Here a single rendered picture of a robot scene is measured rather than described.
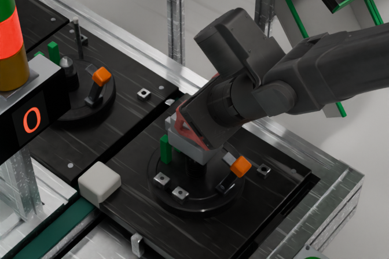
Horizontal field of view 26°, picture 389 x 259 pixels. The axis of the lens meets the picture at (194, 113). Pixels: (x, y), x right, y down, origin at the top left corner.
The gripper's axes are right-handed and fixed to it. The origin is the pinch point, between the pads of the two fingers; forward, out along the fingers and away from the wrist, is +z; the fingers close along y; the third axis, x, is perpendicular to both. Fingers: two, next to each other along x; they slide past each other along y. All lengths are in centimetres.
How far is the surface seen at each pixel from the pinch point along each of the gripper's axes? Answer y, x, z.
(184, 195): 5.4, 8.3, 4.8
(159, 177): 5.3, 4.6, 7.8
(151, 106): -5.7, -2.3, 18.1
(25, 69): 18.2, -18.2, -8.9
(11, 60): 19.8, -19.8, -11.1
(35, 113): 18.4, -13.5, -3.8
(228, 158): 0.1, 7.0, -1.9
